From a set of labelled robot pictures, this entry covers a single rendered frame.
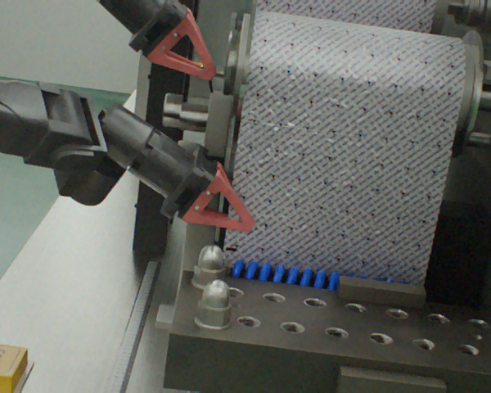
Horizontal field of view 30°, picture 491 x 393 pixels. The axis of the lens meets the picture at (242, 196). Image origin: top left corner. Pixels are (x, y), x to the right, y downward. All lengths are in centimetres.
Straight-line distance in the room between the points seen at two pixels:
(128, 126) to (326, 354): 33
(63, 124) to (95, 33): 576
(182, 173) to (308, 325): 22
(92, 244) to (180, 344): 57
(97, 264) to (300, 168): 44
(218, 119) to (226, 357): 32
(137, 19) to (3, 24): 581
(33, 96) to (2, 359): 29
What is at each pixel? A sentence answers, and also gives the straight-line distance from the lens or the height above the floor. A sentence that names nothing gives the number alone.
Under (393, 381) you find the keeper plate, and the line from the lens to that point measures 88.
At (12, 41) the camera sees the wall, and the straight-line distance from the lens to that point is 684.
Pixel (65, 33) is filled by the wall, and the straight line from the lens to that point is 674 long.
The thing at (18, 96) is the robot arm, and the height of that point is 121.
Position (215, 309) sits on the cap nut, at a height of 105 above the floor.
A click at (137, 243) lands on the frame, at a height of 91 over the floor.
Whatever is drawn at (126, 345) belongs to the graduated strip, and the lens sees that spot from 112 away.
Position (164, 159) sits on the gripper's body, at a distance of 99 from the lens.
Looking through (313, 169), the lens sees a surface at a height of 115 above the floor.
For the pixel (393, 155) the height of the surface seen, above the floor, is 118.
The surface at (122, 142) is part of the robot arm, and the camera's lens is 99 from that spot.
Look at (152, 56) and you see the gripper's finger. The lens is 104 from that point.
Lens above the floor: 141
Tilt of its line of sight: 17 degrees down
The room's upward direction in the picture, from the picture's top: 8 degrees clockwise
